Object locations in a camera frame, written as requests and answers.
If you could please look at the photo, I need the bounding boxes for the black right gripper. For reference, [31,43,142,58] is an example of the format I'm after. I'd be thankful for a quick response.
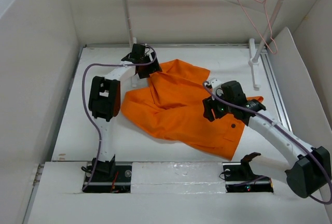
[202,89,234,121]

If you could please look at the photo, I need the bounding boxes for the orange trousers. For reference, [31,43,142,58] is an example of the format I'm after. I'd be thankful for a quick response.
[121,59,244,160]

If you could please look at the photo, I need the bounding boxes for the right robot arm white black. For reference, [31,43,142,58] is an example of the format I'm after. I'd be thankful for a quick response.
[202,78,331,198]

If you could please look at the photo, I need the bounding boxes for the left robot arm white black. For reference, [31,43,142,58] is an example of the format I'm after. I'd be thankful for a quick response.
[81,44,162,181]

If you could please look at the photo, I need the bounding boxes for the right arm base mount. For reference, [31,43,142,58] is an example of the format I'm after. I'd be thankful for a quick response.
[219,162,274,193]

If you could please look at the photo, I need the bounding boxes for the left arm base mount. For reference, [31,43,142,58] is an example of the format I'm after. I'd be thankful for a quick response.
[82,164,132,194]

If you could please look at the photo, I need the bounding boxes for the pink wire hanger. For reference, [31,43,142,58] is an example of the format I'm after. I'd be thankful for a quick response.
[236,0,278,54]

